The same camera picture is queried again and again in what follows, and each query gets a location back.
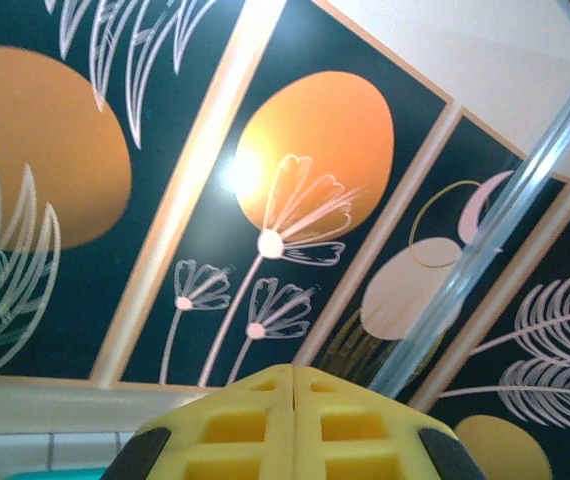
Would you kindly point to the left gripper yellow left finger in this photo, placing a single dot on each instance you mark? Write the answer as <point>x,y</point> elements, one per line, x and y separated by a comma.
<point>245,430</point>

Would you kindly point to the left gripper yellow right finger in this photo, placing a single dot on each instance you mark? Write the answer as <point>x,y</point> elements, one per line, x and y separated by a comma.
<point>355,430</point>

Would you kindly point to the teal plastic basket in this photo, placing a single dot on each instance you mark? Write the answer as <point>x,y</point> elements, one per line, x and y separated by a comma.
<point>55,476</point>

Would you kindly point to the aluminium frame post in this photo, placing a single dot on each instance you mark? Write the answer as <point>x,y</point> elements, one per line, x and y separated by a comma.
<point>467,280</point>

